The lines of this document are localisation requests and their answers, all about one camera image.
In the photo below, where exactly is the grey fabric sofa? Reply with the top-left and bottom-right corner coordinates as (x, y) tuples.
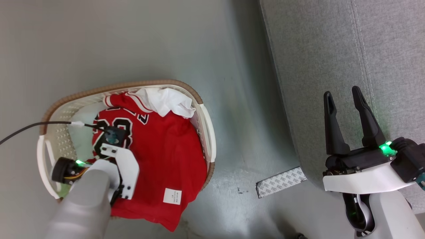
(259, 0), (425, 213)

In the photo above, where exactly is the white garment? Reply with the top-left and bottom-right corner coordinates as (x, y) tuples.
(68, 87), (196, 160)

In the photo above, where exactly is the thin black cable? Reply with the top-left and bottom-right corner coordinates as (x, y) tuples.
(0, 121), (109, 145)

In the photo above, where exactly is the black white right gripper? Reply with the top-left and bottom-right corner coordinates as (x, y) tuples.
(323, 86), (416, 195)

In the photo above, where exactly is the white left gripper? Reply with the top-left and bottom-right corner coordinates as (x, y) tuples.
(51, 143), (140, 205)

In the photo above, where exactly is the white basket with brown rim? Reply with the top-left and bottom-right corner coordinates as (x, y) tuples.
(37, 79), (217, 203)

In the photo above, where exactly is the red basketball jersey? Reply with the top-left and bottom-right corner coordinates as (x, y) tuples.
(87, 92), (208, 232)

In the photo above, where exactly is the grey patterned tape strip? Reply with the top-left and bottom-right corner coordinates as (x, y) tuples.
(256, 167), (307, 199)

